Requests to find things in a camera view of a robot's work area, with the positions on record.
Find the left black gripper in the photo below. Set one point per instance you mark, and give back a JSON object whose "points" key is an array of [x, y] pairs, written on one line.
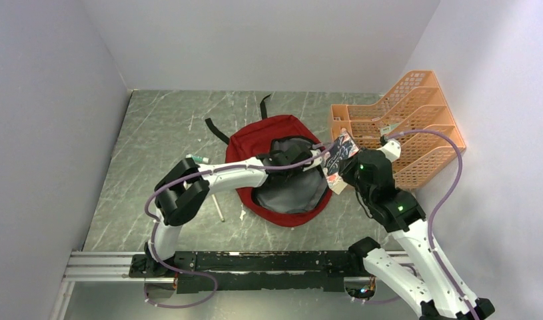
{"points": [[302, 168]]}

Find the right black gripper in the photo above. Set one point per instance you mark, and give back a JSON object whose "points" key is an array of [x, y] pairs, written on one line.
{"points": [[348, 166]]}

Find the floral cover book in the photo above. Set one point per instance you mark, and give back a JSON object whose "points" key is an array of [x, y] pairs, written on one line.
{"points": [[343, 147]]}

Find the red backpack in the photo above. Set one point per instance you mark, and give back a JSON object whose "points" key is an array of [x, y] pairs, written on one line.
{"points": [[284, 201]]}

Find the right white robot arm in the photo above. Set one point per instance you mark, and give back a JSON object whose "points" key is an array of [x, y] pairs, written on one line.
{"points": [[438, 292]]}

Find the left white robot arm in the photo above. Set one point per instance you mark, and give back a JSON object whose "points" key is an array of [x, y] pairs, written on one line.
{"points": [[180, 194]]}

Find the orange plastic file organizer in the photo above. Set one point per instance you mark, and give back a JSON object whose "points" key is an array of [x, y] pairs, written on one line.
{"points": [[416, 106]]}

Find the green white glue stick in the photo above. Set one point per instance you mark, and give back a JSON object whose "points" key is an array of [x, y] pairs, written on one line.
{"points": [[198, 159]]}

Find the white pencil stick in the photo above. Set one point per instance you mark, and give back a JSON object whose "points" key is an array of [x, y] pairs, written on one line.
{"points": [[218, 208]]}

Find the black mounting rail base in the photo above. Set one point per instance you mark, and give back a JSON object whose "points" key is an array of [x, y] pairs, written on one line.
{"points": [[331, 271]]}

